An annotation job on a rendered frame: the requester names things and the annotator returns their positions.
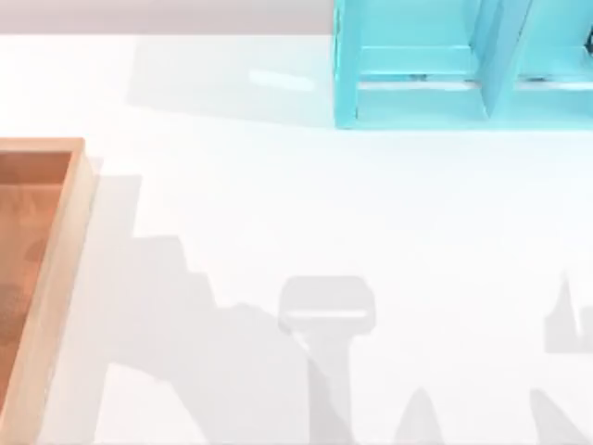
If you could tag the shallow salmon-coloured box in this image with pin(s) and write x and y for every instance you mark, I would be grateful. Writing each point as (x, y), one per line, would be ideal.
(41, 259)

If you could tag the light blue rack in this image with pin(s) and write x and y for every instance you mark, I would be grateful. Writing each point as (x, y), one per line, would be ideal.
(417, 97)

